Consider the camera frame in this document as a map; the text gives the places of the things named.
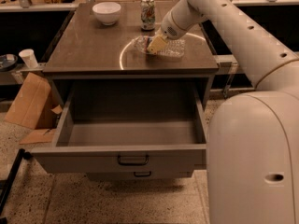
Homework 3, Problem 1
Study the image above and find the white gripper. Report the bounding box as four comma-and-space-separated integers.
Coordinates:
147, 10, 188, 54

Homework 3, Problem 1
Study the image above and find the clear plastic water bottle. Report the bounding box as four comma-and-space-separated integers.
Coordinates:
131, 35, 186, 59

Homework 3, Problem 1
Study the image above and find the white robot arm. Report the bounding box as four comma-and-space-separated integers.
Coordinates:
149, 0, 299, 224

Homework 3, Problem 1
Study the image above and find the grey drawer cabinet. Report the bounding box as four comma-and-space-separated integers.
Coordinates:
43, 1, 219, 102

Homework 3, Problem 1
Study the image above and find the open grey top drawer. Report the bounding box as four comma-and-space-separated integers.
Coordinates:
33, 83, 206, 176

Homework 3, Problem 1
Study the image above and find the green white soda can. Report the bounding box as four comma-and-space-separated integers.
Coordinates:
140, 0, 155, 31

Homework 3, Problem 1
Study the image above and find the white ceramic bowl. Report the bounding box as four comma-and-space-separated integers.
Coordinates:
93, 2, 121, 25

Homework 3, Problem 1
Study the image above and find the white paper cup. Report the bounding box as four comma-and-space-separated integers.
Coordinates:
19, 49, 38, 68

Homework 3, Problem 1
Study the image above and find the brown cardboard box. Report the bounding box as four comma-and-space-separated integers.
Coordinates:
5, 73, 62, 130

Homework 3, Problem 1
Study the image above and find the black round dish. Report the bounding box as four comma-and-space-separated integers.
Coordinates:
0, 54, 18, 72

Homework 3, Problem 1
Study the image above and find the flat cardboard piece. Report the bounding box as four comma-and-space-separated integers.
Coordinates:
20, 129, 55, 145

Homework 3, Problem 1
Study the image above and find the black metal stand leg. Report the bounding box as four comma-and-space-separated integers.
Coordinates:
0, 148, 31, 216

